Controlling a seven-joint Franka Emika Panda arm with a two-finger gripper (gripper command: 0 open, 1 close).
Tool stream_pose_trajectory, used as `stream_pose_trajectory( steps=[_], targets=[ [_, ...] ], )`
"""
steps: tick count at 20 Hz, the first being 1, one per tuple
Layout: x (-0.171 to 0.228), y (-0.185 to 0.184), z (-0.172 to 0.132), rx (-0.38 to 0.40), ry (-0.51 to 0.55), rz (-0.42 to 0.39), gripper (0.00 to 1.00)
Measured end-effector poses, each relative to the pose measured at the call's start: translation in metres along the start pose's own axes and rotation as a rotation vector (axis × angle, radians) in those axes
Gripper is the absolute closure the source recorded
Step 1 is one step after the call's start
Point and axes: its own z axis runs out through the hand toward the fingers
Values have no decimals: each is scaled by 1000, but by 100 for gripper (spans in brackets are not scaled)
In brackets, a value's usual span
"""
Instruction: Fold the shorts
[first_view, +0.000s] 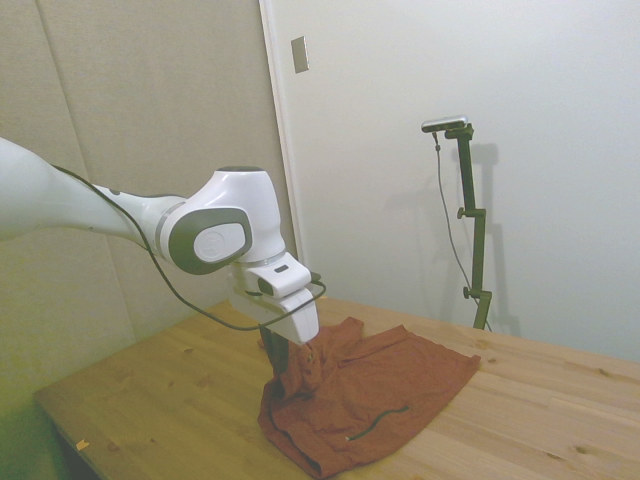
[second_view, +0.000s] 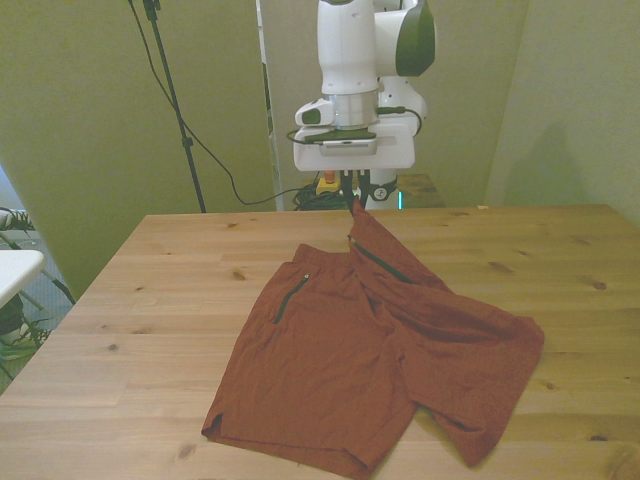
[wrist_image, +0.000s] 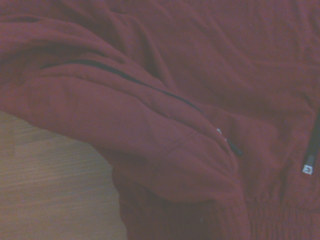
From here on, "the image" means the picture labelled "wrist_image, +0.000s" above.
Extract rust red shorts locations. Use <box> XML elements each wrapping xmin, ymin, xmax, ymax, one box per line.
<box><xmin>0</xmin><ymin>0</ymin><xmax>320</xmax><ymax>240</ymax></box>

